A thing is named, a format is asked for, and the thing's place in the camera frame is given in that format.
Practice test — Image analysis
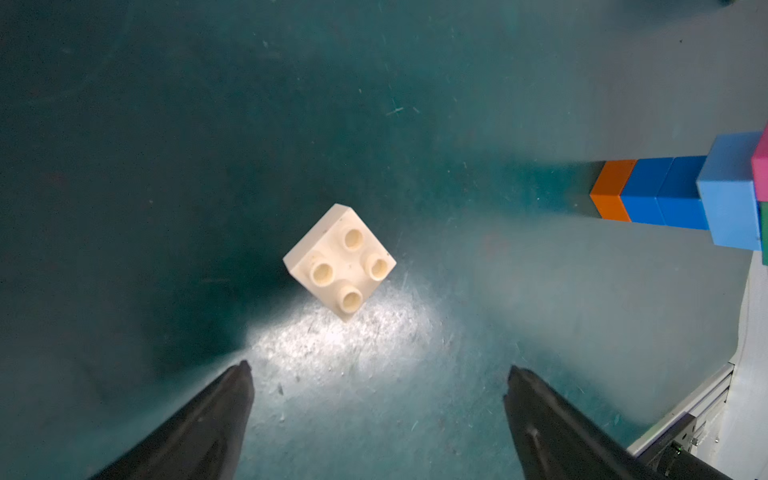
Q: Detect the blue square lego brick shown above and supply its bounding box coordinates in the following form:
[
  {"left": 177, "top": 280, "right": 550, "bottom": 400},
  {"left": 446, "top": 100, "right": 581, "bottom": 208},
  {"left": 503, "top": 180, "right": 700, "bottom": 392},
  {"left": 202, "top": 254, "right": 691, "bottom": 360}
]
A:
[
  {"left": 657, "top": 156, "right": 709, "bottom": 230},
  {"left": 621, "top": 157, "right": 673, "bottom": 225}
]

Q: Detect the green table mat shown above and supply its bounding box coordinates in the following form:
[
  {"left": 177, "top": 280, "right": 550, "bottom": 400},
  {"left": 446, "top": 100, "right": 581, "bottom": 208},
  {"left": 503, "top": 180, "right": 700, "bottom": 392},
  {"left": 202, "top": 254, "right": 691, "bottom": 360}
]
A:
[{"left": 1, "top": 1, "right": 767, "bottom": 479}]

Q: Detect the cream square lego brick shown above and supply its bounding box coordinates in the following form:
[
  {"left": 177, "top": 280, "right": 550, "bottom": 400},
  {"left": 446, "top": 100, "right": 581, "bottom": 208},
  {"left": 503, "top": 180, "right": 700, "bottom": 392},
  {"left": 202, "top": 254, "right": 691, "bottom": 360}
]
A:
[{"left": 283, "top": 204, "right": 396, "bottom": 321}]

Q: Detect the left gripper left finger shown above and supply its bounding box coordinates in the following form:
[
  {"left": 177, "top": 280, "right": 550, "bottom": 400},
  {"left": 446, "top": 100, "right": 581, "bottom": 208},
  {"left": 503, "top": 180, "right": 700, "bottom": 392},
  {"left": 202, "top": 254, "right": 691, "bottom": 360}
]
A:
[{"left": 94, "top": 360, "right": 254, "bottom": 479}]

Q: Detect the orange square lego brick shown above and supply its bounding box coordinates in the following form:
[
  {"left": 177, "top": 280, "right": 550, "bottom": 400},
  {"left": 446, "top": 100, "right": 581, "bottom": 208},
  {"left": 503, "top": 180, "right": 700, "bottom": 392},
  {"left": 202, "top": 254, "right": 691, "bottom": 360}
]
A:
[{"left": 590, "top": 160, "right": 637, "bottom": 222}]

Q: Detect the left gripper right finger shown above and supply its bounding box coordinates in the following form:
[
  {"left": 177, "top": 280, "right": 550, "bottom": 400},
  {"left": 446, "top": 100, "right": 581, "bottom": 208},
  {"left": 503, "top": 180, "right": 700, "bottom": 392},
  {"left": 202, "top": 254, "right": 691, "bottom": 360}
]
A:
[{"left": 503, "top": 366, "right": 660, "bottom": 479}]

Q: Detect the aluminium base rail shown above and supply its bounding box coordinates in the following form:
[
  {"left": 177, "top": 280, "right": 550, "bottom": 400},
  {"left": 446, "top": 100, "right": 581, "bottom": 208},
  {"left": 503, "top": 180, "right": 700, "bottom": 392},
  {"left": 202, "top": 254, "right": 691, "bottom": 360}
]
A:
[{"left": 627, "top": 362, "right": 735, "bottom": 466}]

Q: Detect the green long lego brick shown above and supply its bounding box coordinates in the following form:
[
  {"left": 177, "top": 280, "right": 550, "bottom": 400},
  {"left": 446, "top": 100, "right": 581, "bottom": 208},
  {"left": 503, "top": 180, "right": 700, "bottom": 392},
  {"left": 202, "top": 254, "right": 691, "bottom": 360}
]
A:
[{"left": 758, "top": 201, "right": 768, "bottom": 266}]

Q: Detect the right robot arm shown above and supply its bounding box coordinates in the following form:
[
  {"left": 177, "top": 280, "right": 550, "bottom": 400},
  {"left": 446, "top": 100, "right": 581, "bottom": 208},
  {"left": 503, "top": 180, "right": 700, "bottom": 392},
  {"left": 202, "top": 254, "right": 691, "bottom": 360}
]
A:
[{"left": 711, "top": 253, "right": 767, "bottom": 479}]

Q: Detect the light blue long lego brick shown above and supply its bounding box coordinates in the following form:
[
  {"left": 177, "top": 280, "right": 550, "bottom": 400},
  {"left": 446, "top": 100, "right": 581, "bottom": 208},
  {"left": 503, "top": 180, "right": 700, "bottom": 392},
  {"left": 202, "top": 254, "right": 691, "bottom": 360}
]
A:
[{"left": 696, "top": 131, "right": 762, "bottom": 251}]

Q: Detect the pink square lego brick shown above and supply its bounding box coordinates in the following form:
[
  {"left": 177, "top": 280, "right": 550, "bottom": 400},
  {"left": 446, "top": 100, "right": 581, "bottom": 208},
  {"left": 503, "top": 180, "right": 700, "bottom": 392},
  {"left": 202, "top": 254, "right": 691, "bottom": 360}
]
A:
[{"left": 751, "top": 125, "right": 768, "bottom": 202}]

